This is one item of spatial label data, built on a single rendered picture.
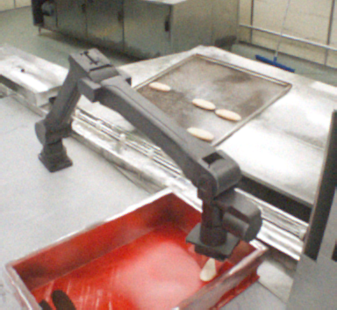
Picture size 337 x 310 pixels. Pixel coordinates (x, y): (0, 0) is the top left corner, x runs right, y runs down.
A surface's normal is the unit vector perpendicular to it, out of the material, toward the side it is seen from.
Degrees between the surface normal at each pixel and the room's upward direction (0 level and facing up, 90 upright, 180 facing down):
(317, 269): 90
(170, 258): 0
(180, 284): 0
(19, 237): 0
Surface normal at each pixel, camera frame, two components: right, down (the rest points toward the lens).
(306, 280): -0.72, 0.33
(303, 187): -0.12, -0.81
